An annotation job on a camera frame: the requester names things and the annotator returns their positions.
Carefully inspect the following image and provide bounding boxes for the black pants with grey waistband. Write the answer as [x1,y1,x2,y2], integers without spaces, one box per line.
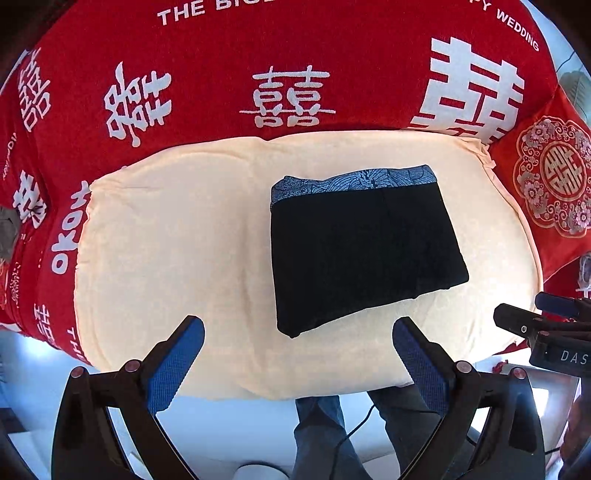
[270,164,470,339]

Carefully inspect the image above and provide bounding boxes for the red printed blanket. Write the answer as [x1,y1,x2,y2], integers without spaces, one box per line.
[0,0,570,366]

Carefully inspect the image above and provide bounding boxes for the grey cloth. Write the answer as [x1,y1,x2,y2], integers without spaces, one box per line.
[0,207,22,265]

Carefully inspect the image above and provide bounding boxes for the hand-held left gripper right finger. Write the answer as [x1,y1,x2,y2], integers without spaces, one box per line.
[392,316,549,480]

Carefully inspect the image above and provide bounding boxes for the person's right forearm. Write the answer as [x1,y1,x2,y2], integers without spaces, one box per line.
[558,398,591,480]

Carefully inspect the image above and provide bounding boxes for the person's left leg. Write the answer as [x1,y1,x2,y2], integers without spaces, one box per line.
[294,396,346,480]

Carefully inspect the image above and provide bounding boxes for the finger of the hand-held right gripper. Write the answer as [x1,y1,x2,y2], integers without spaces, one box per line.
[534,292,591,320]
[493,304,561,341]

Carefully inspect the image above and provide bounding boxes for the red floral pillow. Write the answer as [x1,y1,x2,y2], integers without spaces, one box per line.
[488,84,591,283]

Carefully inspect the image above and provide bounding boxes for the cream towel mat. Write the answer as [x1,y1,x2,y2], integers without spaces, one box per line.
[74,130,544,400]

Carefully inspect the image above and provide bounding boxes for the black cable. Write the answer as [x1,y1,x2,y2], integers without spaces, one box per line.
[331,401,376,480]

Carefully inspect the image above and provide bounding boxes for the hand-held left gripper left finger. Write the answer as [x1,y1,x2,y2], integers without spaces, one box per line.
[52,315,206,480]

